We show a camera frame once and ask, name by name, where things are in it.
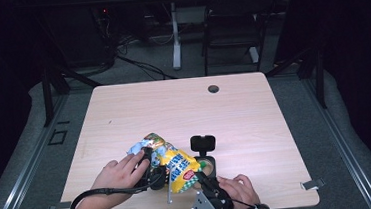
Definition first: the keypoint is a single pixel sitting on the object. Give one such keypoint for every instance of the aluminium floor rail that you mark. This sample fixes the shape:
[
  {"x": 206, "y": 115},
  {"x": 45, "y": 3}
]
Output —
[
  {"x": 344, "y": 145},
  {"x": 28, "y": 167}
]

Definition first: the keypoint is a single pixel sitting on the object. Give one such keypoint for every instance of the black folding chair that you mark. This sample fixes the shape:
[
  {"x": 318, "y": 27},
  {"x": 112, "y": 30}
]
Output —
[{"x": 234, "y": 23}]

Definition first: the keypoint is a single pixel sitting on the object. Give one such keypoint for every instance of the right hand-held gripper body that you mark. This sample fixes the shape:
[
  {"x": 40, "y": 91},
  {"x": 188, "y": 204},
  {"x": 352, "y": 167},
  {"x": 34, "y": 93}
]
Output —
[{"x": 212, "y": 199}]

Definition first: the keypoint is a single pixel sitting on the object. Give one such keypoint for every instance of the grey tape strip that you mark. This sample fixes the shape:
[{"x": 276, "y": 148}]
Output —
[
  {"x": 57, "y": 207},
  {"x": 312, "y": 184}
]

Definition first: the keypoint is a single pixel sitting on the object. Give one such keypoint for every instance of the person's left hand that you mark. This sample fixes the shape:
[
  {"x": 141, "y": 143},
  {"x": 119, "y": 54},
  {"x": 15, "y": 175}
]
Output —
[{"x": 119, "y": 178}]

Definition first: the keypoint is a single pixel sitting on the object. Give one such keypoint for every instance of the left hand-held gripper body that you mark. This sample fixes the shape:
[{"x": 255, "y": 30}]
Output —
[{"x": 157, "y": 178}]

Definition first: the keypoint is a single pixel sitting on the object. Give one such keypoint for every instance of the dark equipment cabinet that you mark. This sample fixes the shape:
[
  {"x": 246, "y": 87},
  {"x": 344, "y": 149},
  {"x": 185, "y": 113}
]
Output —
[{"x": 81, "y": 39}]

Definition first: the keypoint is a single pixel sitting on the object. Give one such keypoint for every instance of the glass jar with black lid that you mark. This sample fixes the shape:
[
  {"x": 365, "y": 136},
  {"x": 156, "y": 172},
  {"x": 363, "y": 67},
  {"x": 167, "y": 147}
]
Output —
[{"x": 203, "y": 146}]

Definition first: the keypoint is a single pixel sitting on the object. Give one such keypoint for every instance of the person's right hand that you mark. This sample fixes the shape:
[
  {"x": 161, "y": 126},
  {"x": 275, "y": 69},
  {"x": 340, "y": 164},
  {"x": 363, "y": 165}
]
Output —
[{"x": 240, "y": 192}]

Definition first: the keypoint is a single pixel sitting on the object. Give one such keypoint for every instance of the black metal stand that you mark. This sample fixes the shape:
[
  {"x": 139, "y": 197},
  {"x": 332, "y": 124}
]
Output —
[
  {"x": 319, "y": 77},
  {"x": 48, "y": 95}
]

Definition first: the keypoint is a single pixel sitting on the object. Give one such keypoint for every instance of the yellow spouted pouch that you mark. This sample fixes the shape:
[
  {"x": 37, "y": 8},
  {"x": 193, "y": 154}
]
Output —
[{"x": 178, "y": 170}]

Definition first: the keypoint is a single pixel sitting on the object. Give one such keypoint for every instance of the white desk leg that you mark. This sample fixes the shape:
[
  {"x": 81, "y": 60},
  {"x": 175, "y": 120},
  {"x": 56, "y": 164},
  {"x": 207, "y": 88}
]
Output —
[{"x": 175, "y": 38}]

